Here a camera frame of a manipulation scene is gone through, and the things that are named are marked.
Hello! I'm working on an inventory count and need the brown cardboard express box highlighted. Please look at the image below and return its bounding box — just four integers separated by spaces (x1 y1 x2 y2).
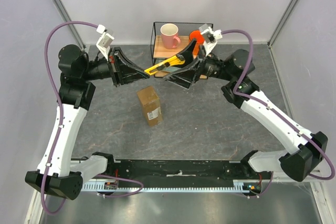
137 86 163 126

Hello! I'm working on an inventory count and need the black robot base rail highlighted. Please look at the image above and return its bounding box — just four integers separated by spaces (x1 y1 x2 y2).
94 159 271 188

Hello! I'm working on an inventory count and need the orange glass cup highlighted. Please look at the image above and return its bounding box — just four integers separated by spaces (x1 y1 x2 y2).
188 30 205 45

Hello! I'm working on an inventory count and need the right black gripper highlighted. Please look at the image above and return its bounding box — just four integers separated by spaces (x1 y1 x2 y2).
163 38 235 89

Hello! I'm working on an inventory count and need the yellow utility knife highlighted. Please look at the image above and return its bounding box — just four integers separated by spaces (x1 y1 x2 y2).
144 55 185 76

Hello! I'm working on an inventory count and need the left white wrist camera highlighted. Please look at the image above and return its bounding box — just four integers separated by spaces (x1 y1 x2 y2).
96 24 114 60

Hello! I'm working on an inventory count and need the slotted cable duct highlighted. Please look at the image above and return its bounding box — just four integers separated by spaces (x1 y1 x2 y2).
81 180 261 193

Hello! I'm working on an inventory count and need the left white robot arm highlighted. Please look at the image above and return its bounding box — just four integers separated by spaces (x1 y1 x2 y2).
25 45 150 200

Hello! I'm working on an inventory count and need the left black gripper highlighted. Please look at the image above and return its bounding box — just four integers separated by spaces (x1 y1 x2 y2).
81 47 150 87

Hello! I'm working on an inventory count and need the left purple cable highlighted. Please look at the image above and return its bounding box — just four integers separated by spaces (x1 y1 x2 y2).
40 20 99 214

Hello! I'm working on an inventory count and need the pink ceramic mug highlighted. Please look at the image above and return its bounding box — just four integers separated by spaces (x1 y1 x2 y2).
160 23 181 49

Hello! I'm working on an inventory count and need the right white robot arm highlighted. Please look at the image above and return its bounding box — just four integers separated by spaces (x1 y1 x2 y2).
164 47 335 182

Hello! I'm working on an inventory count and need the teal rectangular plate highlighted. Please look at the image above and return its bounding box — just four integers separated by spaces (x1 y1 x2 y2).
150 58 185 74

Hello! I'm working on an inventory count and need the black wire wooden shelf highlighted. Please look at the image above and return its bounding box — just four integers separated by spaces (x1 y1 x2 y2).
151 22 204 78

